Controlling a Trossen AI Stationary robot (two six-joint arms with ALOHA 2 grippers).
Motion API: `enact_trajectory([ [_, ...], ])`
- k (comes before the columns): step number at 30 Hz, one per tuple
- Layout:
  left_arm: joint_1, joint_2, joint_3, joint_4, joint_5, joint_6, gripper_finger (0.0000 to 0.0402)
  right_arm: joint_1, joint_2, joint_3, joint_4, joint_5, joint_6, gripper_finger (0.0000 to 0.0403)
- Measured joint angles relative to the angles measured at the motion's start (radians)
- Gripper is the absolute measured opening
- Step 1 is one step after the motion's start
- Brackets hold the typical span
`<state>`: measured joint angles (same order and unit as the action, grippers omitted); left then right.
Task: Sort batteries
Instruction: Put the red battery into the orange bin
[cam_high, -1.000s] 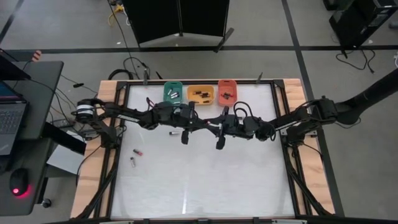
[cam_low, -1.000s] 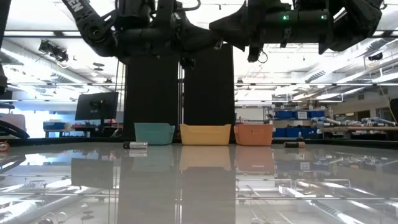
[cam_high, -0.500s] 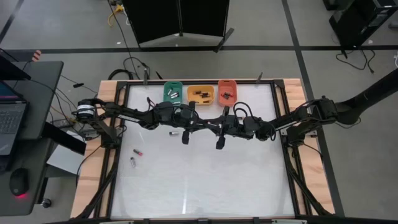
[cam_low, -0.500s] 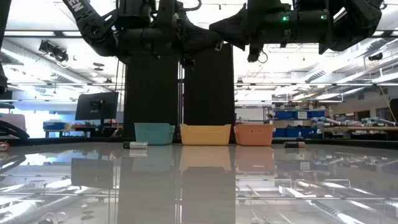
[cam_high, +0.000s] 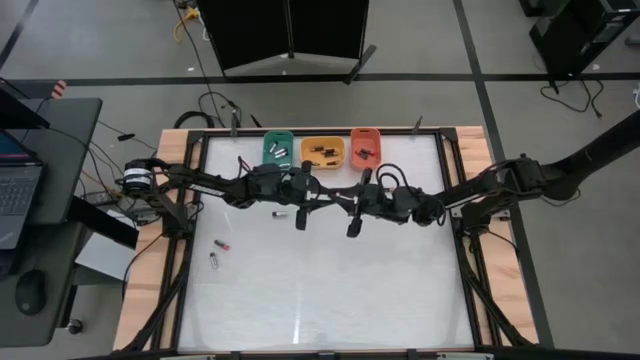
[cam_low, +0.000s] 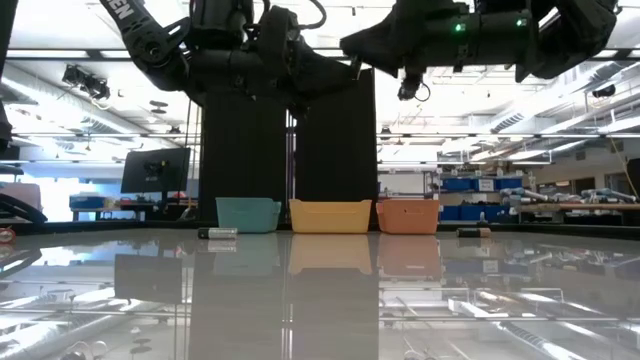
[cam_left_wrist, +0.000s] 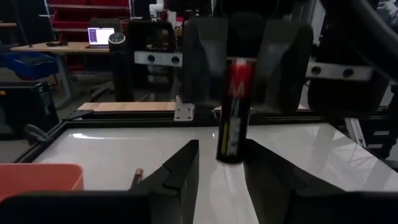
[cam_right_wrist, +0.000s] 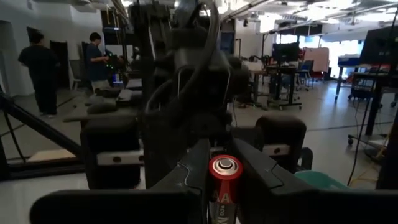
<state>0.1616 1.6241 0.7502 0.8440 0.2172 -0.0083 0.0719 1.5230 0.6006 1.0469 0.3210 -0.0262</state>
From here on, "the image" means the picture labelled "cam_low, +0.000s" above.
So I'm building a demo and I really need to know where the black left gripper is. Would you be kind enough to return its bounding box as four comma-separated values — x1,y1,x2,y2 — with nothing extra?
227,42,362,107

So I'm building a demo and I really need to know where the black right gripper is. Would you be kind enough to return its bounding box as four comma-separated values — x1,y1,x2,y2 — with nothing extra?
338,0,484,80

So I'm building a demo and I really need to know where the silver black battery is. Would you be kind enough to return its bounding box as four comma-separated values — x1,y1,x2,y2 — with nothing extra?
197,227,239,241

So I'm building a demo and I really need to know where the black folding screen panel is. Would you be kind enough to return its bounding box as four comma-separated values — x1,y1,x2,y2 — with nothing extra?
199,89,290,232
294,67,379,232

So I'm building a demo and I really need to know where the yellow plastic bin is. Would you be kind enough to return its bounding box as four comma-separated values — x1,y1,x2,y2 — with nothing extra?
288,198,373,235

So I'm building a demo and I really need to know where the teal plastic bin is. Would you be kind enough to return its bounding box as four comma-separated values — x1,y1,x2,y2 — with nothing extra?
214,196,283,235

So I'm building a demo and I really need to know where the shelf with blue bins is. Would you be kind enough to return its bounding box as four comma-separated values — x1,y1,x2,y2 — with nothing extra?
432,172,526,225

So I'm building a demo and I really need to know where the orange plastic bin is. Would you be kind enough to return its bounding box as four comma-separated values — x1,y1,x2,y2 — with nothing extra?
375,198,441,236

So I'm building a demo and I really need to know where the black flat monitor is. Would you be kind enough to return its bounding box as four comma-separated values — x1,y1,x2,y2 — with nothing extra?
120,146,193,196

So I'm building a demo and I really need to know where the black ceiling spotlight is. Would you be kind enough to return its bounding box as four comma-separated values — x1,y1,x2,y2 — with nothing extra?
61,64,112,101

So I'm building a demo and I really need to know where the wooden workbench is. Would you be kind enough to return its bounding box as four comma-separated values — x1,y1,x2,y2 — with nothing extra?
519,202,640,224

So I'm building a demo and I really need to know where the blue storage crate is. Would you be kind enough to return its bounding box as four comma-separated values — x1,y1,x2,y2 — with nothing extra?
68,193,108,211

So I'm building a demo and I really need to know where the black curved chair part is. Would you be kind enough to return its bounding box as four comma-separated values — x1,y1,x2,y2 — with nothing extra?
0,192,49,225

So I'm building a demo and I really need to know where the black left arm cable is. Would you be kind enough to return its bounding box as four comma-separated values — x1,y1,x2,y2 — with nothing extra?
294,0,329,31

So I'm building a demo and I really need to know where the black overhead camera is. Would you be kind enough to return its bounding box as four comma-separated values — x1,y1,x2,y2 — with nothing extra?
398,69,431,103

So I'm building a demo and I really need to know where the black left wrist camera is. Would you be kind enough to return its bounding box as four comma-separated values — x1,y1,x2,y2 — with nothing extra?
256,4,302,51

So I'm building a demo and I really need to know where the black overhead frame beam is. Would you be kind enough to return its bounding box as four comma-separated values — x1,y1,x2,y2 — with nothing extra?
0,47,640,64

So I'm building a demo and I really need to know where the black aluminium table frame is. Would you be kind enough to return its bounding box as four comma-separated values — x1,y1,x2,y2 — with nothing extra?
0,219,640,240

